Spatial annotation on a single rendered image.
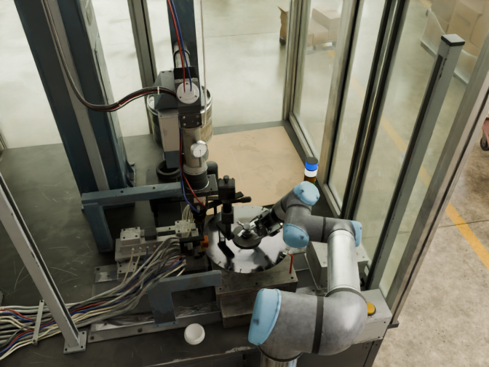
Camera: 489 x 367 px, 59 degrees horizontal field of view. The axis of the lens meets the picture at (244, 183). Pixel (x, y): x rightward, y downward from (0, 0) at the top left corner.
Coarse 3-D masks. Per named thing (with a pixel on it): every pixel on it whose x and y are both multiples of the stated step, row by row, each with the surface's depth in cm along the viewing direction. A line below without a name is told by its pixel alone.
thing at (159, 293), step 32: (192, 160) 130; (192, 256) 162; (288, 256) 166; (96, 288) 167; (128, 288) 167; (160, 288) 142; (192, 288) 145; (224, 288) 155; (256, 288) 156; (288, 288) 160; (128, 320) 156; (160, 320) 154; (192, 320) 156; (224, 320) 151
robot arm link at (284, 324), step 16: (256, 304) 90; (272, 304) 88; (288, 304) 88; (304, 304) 88; (320, 304) 88; (256, 320) 88; (272, 320) 87; (288, 320) 87; (304, 320) 86; (320, 320) 86; (256, 336) 88; (272, 336) 87; (288, 336) 87; (304, 336) 86; (320, 336) 86; (272, 352) 91; (288, 352) 90
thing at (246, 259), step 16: (240, 208) 171; (256, 208) 171; (208, 224) 165; (208, 240) 159; (224, 240) 159; (272, 240) 159; (208, 256) 154; (224, 256) 153; (240, 256) 153; (256, 256) 153; (272, 256) 153; (256, 272) 148
